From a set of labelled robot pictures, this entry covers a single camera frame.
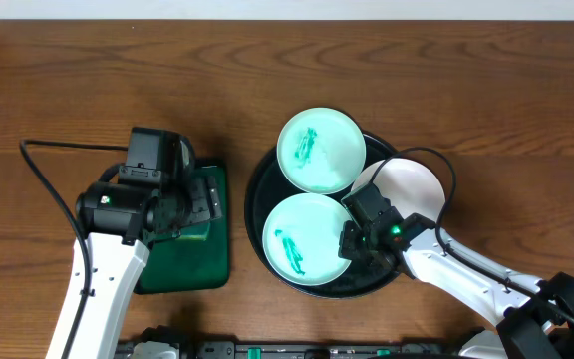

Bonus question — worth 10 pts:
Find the white plate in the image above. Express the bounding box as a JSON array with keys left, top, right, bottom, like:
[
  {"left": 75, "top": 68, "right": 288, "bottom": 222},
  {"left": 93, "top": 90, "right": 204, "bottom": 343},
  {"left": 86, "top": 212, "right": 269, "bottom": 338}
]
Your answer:
[{"left": 373, "top": 158, "right": 445, "bottom": 221}]

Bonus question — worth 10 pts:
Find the black rectangular sponge tray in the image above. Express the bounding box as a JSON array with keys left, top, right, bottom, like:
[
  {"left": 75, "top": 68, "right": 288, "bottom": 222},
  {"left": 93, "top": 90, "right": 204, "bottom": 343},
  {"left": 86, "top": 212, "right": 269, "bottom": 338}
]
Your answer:
[{"left": 134, "top": 158, "right": 230, "bottom": 295}]

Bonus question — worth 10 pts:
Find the mint plate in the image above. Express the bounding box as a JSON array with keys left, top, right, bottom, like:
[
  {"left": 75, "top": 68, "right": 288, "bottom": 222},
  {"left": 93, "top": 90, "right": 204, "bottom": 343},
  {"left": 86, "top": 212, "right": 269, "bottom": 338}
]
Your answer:
[
  {"left": 262, "top": 193, "right": 351, "bottom": 286},
  {"left": 276, "top": 108, "right": 367, "bottom": 194}
]

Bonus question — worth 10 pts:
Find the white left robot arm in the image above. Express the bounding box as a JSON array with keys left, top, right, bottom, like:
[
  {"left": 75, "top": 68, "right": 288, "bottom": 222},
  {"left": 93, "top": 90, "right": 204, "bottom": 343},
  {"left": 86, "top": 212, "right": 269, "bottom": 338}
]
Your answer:
[{"left": 47, "top": 128, "right": 229, "bottom": 358}]

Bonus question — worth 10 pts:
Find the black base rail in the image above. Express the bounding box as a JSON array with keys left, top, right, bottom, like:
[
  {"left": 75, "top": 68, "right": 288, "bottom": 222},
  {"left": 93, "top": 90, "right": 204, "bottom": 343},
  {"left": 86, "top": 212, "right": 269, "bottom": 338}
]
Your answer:
[{"left": 113, "top": 326, "right": 459, "bottom": 359}]

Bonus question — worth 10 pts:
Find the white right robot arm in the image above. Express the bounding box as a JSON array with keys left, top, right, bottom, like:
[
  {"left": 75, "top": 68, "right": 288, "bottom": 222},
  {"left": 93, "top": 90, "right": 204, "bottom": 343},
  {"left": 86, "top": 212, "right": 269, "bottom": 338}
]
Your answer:
[{"left": 339, "top": 182, "right": 574, "bottom": 358}]

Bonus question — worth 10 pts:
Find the green sponge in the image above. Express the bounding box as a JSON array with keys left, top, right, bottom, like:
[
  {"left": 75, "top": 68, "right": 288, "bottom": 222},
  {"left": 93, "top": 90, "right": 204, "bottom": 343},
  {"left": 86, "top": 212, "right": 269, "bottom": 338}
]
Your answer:
[{"left": 175, "top": 222, "right": 211, "bottom": 241}]

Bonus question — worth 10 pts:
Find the black round tray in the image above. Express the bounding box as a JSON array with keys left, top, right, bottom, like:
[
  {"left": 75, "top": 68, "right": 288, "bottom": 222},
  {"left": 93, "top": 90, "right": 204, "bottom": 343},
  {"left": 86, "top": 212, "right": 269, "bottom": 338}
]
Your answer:
[{"left": 244, "top": 149, "right": 400, "bottom": 299}]

